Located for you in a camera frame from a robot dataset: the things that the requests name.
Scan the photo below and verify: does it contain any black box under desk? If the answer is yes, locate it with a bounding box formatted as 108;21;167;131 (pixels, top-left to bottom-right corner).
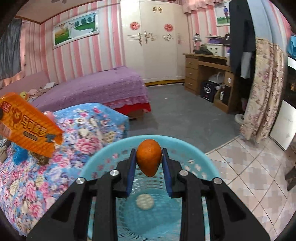
200;80;219;103

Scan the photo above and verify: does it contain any pink headboard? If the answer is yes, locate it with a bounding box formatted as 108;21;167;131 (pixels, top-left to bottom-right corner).
0;71;49;97

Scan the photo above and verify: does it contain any light blue plastic basket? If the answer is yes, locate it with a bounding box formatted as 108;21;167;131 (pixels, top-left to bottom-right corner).
80;135;219;240

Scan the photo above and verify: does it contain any blue crumpled plastic bag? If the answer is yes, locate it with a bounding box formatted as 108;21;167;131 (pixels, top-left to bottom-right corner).
12;143;28;165

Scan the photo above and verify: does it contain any white foam ball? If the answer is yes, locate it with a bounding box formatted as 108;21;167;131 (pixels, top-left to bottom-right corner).
135;193;154;210

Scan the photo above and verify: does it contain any dark hanging coat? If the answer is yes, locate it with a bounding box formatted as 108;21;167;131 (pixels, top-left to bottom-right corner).
229;0;256;79

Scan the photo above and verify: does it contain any wooden desk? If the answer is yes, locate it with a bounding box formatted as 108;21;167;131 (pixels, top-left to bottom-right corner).
184;53;239;113

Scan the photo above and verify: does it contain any purple dotted bed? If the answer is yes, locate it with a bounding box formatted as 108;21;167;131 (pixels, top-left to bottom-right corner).
32;66;151;115

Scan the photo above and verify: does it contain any floral curtain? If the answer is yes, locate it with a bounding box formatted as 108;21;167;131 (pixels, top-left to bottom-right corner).
240;38;287;143

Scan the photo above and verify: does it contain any orange tangerine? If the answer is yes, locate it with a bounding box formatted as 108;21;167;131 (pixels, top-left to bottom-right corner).
136;139;162;177

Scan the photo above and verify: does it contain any orange snack wrapper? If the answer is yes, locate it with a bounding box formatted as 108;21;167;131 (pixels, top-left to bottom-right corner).
1;92;63;158

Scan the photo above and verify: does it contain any small framed couple photo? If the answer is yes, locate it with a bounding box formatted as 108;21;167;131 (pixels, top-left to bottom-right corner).
214;1;230;27

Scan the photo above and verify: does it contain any white wardrobe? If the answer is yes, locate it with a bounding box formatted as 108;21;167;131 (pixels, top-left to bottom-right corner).
120;1;190;83

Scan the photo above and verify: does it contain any grey window curtain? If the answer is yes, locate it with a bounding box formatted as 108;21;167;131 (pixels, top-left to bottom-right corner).
1;19;22;79

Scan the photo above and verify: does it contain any framed wedding picture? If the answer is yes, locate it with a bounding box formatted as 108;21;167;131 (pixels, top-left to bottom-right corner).
53;11;99;49

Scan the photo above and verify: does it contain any yellow duck plush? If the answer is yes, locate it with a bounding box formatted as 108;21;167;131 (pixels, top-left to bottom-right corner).
20;91;30;101

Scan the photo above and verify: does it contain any white storage box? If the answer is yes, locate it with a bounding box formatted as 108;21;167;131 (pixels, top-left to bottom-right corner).
205;43;225;57

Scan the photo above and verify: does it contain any blue floral quilt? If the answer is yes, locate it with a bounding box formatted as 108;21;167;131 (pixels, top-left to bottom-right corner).
1;103;129;240

